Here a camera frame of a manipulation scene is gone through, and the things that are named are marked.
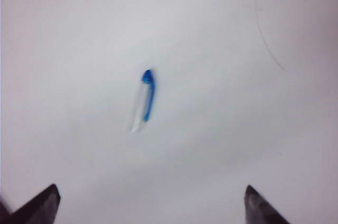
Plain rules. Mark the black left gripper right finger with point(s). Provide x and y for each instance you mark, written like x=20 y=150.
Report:
x=260 y=210

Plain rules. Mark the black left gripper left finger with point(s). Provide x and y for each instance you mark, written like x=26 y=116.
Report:
x=39 y=208

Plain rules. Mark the transparent pen cap blue clip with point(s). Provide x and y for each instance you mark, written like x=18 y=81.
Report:
x=148 y=94

